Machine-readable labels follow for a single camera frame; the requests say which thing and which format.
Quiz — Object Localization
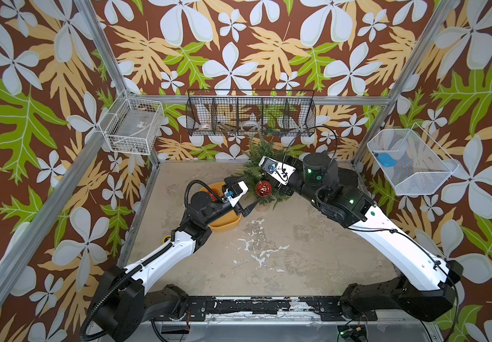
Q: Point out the aluminium frame post right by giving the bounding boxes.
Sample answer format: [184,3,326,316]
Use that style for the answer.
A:
[351,0,460,165]

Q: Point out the yellow plastic tray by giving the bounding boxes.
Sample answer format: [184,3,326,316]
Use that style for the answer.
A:
[193,182,242,232]

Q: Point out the small green christmas tree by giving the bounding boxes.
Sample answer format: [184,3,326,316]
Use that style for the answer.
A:
[239,135,303,210]

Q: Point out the black plastic tool case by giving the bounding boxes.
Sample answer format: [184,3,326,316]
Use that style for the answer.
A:
[338,168,358,188]

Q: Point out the blue object in basket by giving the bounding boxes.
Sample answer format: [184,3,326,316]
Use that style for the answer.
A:
[376,153,397,168]

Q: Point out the white wire basket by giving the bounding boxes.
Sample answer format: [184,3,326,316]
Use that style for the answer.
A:
[99,97,165,155]
[367,124,459,197]

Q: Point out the aluminium frame post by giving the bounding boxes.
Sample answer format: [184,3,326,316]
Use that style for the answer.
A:
[351,0,460,165]
[75,1,160,168]

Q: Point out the white wire basket left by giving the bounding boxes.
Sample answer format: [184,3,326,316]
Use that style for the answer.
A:
[99,97,165,155]

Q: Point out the aluminium frame post left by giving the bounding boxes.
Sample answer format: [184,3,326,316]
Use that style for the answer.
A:
[75,1,160,168]

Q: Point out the black wire wall basket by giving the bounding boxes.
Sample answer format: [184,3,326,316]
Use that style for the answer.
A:
[185,89,316,137]

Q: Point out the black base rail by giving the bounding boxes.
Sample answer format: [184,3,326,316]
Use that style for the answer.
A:
[144,292,378,321]

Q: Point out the large red glitter ball ornament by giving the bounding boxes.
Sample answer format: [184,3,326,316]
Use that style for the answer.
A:
[255,180,272,198]

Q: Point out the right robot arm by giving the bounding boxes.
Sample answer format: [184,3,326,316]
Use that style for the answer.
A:
[264,153,463,322]

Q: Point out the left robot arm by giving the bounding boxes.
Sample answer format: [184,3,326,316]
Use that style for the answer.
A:
[79,176,256,341]

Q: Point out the white wire basket right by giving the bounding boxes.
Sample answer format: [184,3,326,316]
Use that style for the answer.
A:
[367,124,459,197]

